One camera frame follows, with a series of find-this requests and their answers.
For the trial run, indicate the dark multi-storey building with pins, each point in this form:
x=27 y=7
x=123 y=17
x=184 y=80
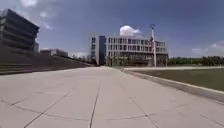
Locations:
x=16 y=31

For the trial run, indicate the low distant building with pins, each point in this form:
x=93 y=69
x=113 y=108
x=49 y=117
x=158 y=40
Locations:
x=55 y=52

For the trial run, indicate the green grass lawn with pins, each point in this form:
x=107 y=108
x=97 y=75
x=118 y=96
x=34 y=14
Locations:
x=196 y=77

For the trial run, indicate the pale concrete kerb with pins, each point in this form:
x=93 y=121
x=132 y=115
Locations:
x=173 y=83

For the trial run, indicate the dark stepped terrace wall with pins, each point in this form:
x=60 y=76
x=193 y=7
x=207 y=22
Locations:
x=30 y=62

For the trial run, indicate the row of green trees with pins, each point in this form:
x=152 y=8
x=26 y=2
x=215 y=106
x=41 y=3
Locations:
x=196 y=60

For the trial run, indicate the tall white lamp pole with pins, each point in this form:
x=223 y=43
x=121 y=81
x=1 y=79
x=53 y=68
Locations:
x=153 y=46

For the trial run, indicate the white glazed office building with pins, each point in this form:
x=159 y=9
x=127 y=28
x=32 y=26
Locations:
x=133 y=48

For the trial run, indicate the pale concrete slab pavement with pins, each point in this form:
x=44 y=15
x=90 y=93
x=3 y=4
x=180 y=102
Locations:
x=100 y=100

